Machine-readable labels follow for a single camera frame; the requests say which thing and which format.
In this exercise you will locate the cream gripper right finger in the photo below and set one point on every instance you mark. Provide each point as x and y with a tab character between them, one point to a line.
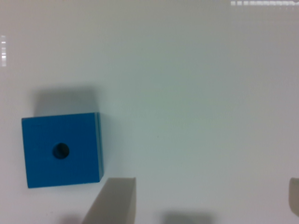
294	195

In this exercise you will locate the blue block with hole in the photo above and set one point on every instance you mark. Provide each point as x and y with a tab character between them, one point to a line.
62	150

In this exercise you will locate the cream gripper left finger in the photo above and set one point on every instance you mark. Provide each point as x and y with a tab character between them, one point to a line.
115	204

